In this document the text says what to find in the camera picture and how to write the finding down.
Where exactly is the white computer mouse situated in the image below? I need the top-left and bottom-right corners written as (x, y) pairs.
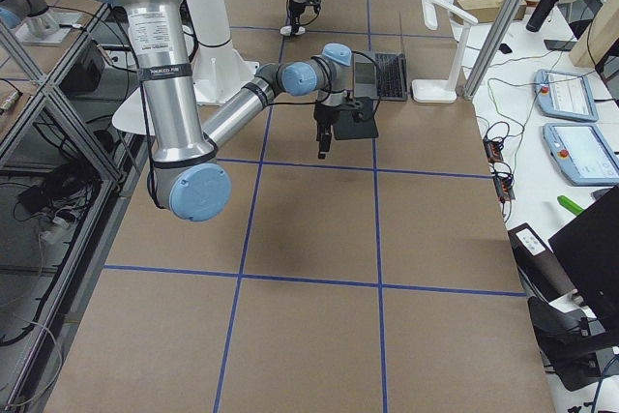
top-left (280, 25), bottom-right (306, 37)

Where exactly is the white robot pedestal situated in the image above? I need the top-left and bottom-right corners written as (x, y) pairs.
top-left (186, 0), bottom-right (258, 105)

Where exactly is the black monitor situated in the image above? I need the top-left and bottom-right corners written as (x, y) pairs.
top-left (549, 187), bottom-right (618, 329)

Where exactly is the cardboard box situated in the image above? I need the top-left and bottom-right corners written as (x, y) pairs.
top-left (454, 0), bottom-right (504, 23)

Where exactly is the lower blue teach pendant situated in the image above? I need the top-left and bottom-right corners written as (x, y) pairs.
top-left (543, 123), bottom-right (618, 187)

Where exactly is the white desk lamp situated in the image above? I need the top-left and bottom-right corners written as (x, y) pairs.
top-left (410, 0), bottom-right (480, 104)

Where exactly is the white chair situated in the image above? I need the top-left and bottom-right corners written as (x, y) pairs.
top-left (112, 90), bottom-right (146, 135)

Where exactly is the grey laptop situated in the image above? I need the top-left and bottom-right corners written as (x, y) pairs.
top-left (353, 31), bottom-right (408, 102)

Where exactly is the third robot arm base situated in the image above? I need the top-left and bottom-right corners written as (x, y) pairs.
top-left (1, 0), bottom-right (69, 45)

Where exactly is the black water bottle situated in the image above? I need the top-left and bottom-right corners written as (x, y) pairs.
top-left (525, 0), bottom-right (558, 32)

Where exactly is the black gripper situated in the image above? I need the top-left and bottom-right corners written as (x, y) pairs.
top-left (313, 98), bottom-right (358, 160)
top-left (287, 0), bottom-right (322, 36)

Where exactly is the upper blue teach pendant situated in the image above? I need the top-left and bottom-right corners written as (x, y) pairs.
top-left (534, 69), bottom-right (599, 123)

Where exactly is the aluminium frame post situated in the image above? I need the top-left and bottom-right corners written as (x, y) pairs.
top-left (462, 0), bottom-right (521, 101)

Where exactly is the blue teach pendant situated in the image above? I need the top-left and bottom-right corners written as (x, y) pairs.
top-left (534, 69), bottom-right (599, 123)
top-left (543, 123), bottom-right (618, 187)

